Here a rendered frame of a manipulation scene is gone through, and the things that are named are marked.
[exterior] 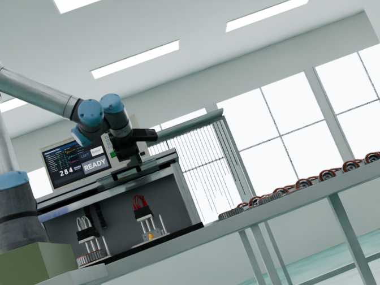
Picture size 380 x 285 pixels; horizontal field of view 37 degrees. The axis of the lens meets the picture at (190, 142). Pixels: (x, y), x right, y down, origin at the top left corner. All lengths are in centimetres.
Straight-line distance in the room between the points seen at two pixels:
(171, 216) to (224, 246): 618
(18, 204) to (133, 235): 96
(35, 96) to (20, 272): 52
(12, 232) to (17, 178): 15
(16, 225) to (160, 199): 101
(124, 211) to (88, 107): 89
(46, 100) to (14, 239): 42
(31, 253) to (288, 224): 741
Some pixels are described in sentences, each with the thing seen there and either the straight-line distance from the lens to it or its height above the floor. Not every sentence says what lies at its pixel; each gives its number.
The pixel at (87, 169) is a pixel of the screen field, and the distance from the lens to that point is 241.
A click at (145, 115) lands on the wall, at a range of 891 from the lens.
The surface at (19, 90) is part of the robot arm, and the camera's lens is 174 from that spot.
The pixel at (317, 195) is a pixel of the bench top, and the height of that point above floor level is 71.
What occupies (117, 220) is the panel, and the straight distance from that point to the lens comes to 249.
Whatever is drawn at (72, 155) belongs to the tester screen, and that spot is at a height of 124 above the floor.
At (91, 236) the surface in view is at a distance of 229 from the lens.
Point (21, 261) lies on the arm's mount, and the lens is 154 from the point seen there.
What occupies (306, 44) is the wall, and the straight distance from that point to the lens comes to 944.
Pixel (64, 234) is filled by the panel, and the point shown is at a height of 95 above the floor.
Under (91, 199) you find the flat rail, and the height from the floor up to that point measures 103.
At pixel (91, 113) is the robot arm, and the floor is 116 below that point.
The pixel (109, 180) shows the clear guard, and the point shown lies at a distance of 213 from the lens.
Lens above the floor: 68
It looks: 10 degrees up
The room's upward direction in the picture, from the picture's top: 21 degrees counter-clockwise
